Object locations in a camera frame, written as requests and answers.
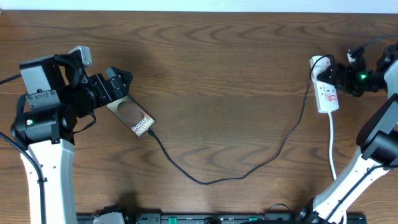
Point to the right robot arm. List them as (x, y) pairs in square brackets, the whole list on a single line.
[(376, 152)]

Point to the white power strip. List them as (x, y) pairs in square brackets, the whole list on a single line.
[(325, 94)]

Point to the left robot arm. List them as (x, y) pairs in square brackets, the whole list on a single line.
[(59, 92)]

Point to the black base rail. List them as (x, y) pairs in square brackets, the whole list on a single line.
[(157, 218)]

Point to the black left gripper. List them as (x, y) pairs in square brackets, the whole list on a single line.
[(105, 93)]

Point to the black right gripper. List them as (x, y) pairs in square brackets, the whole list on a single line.
[(346, 70)]

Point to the bronze Galaxy smartphone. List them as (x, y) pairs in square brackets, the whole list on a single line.
[(132, 114)]

